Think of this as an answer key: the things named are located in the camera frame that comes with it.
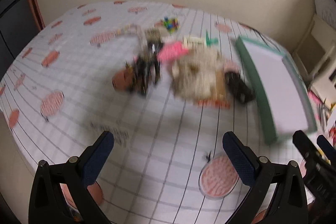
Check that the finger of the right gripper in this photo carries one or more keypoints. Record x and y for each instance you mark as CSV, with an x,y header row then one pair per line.
x,y
305,147
327,148

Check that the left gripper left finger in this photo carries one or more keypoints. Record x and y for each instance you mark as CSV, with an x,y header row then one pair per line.
x,y
47,203

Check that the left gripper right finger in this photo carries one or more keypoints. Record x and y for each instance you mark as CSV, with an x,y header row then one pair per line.
x,y
288,203

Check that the black toy car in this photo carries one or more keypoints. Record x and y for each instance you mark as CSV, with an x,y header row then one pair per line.
x,y
238,88

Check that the cream lace scrunchie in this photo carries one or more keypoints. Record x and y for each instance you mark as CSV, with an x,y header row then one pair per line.
x,y
194,73

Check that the green plastic figure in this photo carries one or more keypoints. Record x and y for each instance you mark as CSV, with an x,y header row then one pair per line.
x,y
210,41

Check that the cream hair claw clip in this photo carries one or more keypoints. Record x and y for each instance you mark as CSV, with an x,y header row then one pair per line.
x,y
193,42

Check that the black gold action figure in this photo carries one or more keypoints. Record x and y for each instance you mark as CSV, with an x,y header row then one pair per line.
x,y
147,67

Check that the pink comb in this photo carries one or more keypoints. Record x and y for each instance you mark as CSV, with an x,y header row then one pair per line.
x,y
172,51

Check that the colourful bead toy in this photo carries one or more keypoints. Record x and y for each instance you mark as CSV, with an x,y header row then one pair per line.
x,y
171,24

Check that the cotton swab bag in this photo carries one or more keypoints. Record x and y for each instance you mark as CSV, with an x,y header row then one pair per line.
x,y
155,34

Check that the white tray with green rim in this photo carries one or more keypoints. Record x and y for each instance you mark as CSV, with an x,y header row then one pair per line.
x,y
282,99

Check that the cream shelf unit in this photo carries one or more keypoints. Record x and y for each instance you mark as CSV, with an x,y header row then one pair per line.
x,y
315,59

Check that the white commemorative book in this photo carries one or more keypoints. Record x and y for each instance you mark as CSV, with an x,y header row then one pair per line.
x,y
326,9

